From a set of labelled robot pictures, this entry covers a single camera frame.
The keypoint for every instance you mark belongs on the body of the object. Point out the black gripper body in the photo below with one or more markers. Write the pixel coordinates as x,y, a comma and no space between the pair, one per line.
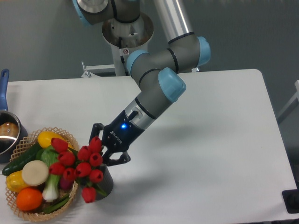
120,133

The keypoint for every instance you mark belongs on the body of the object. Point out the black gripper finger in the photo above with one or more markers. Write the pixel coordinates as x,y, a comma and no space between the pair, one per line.
96,129
124,158

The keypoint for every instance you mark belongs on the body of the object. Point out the red tulip bouquet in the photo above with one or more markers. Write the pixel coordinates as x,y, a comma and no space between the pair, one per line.
82,167

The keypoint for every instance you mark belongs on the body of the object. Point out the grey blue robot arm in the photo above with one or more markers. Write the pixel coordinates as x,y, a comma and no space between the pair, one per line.
159,89

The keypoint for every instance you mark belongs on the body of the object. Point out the dark grey ribbed vase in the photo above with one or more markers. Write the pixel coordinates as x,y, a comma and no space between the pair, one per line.
104,187

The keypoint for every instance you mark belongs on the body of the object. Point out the yellow squash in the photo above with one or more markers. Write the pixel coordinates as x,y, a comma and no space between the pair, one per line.
48,138

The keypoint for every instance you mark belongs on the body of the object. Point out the green bok choy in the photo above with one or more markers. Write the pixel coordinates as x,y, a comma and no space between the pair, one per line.
49,156

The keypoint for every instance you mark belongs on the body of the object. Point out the purple sweet potato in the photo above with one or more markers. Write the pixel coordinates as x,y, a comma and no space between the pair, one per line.
65,184

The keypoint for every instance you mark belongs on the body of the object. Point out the woven wicker basket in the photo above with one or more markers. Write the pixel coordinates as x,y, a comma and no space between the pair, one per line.
39,216

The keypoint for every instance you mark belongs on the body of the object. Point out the beige round bun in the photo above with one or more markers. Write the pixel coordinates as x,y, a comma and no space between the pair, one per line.
35,173

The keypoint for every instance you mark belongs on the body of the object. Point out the dark green cucumber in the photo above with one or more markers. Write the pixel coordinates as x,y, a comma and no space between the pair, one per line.
19,163

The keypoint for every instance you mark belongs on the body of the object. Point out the green bean pods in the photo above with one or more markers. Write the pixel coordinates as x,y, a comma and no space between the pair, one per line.
57,205

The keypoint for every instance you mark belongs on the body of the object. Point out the yellow bell pepper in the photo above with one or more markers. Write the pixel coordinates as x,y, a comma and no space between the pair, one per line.
15,182

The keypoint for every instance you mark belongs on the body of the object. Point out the orange fruit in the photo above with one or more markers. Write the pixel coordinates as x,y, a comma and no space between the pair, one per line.
29,199

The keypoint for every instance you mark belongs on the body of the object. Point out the black device at edge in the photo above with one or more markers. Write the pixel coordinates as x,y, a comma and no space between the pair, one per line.
291,200

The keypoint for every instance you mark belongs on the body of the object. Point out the white metal base frame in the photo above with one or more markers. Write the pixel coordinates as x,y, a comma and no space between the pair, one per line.
100,68

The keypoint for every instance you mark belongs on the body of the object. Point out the blue saucepan with handle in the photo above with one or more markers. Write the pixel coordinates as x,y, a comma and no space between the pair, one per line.
11,129

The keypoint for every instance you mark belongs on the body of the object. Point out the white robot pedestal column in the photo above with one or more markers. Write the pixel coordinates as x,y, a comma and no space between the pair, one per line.
125,38

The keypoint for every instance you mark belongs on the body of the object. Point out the white frame at right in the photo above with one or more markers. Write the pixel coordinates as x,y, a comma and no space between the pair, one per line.
291,104

